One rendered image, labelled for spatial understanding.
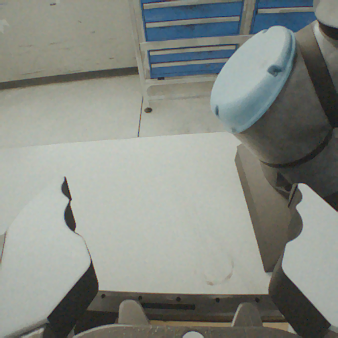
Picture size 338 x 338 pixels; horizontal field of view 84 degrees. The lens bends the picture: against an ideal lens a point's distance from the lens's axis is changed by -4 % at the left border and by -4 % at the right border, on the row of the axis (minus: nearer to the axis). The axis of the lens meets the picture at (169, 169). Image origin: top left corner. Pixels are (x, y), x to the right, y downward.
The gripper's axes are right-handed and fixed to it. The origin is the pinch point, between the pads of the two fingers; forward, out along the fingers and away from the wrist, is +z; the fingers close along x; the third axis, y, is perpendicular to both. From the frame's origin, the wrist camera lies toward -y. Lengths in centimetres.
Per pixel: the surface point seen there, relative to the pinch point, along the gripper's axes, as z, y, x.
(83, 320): -3.5, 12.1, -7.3
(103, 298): -2.2, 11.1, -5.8
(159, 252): 15.2, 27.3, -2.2
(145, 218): 22.2, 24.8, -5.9
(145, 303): -2.5, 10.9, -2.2
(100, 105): 201, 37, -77
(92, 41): 250, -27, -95
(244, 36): 163, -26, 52
